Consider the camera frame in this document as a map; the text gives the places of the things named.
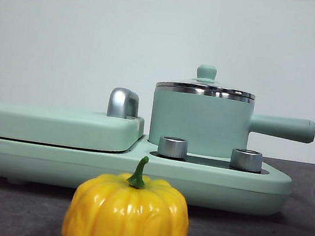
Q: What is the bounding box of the mint green hinged grill cover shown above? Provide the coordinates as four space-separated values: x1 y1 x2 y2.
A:
0 96 147 158

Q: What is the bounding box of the yellow toy pumpkin green stem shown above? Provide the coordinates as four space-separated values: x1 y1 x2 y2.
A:
60 145 199 236

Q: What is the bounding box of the mint green pot with handle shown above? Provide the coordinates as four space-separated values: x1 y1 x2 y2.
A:
146 79 315 171

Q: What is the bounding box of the mint green breakfast machine base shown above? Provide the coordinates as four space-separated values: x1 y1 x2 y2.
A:
0 113 297 224

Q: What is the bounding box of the silver control knob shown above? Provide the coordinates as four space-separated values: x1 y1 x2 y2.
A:
228 146 265 173
156 135 189 160

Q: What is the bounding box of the silver grill cover handle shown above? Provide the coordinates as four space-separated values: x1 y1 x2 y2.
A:
106 86 142 121

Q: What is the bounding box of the glass lid with green knob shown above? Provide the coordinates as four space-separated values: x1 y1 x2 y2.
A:
155 58 259 99

